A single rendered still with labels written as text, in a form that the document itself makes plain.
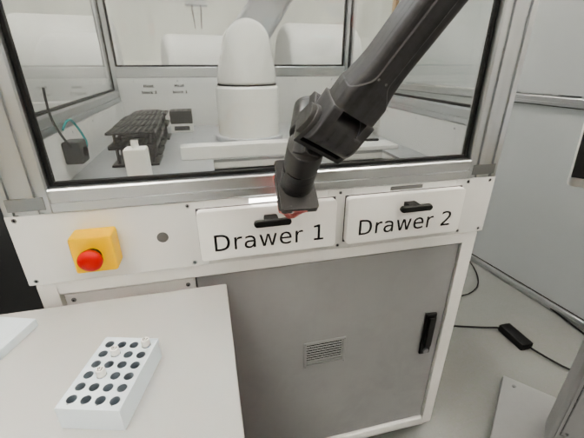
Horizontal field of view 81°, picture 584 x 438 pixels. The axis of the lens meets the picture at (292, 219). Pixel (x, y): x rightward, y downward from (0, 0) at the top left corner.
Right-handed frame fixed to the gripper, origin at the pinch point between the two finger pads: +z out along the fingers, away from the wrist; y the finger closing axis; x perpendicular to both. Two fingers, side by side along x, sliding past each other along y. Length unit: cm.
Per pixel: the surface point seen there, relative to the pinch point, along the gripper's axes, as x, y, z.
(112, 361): 30.3, -24.1, -2.4
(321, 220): -7.4, -0.9, 5.0
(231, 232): 11.6, -1.9, 5.2
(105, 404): 29.3, -29.8, -7.2
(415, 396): -44, -41, 61
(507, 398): -86, -49, 75
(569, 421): -86, -55, 50
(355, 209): -15.0, 0.3, 3.8
